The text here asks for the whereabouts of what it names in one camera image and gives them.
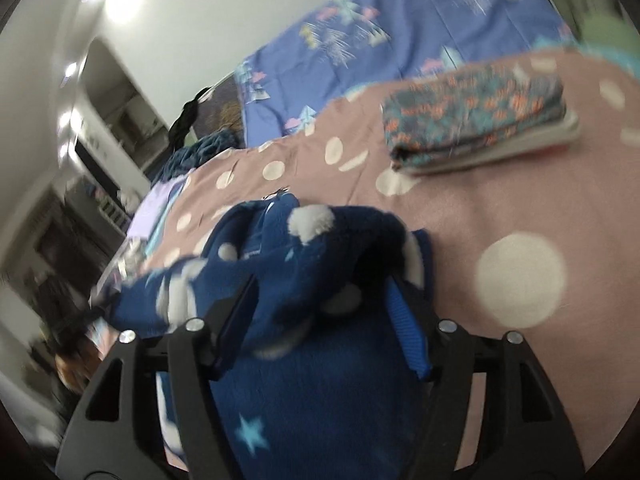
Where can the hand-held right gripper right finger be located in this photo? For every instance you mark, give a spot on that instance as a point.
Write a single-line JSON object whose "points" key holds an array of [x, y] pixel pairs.
{"points": [[406, 332]]}

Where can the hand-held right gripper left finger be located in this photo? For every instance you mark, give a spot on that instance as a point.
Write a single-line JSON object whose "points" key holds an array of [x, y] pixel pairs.
{"points": [[234, 321]]}

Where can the navy dotted fleece garment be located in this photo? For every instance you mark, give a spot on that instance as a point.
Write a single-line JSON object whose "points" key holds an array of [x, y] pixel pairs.
{"points": [[310, 410]]}

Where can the stack of folded patterned clothes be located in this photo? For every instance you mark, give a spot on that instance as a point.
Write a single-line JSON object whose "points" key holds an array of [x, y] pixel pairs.
{"points": [[465, 105]]}

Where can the lavender printed cloth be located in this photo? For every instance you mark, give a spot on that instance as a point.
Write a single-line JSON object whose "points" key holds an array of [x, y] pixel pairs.
{"points": [[155, 205]]}

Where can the teal knitted blanket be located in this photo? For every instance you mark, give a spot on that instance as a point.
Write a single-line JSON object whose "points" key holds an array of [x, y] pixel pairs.
{"points": [[200, 152]]}

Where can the pink polka dot blanket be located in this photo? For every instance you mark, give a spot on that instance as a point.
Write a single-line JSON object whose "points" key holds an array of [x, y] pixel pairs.
{"points": [[500, 185]]}

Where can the black hanging cloth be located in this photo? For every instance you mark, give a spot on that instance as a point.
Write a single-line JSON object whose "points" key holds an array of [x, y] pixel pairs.
{"points": [[182, 120]]}

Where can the dark patterned headboard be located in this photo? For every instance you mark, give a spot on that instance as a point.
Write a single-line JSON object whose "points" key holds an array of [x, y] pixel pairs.
{"points": [[225, 110]]}

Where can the beige folded garment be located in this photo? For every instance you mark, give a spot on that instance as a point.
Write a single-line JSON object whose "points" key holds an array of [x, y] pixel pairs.
{"points": [[540, 137]]}

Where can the blue printed bed sheet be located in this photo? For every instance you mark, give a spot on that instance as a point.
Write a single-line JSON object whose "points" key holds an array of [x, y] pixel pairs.
{"points": [[425, 20]]}

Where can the turquoise cloth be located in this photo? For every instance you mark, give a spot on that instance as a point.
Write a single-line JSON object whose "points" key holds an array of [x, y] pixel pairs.
{"points": [[620, 62]]}

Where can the green pillow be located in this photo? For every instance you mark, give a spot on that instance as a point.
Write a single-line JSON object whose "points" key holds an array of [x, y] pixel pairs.
{"points": [[607, 30]]}

